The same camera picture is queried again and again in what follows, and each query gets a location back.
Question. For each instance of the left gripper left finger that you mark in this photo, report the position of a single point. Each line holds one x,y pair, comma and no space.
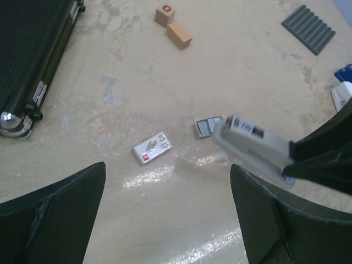
53,224

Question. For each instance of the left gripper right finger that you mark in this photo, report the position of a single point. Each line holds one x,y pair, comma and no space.
280,227

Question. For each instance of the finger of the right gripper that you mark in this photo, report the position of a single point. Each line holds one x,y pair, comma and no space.
324,156

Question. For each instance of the grey metal stapler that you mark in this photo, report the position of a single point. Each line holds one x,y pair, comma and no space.
257,149

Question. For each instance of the blue stapler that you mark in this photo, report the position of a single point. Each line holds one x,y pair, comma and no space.
344,74

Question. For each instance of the grey studded baseplate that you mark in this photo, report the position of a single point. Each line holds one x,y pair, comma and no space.
309,29

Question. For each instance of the black hard case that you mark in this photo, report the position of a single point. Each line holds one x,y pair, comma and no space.
33,37

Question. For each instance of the plain wooden block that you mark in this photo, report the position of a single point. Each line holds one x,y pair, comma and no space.
179,35

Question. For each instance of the wooden cube with circle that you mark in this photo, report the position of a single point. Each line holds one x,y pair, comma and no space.
164,15

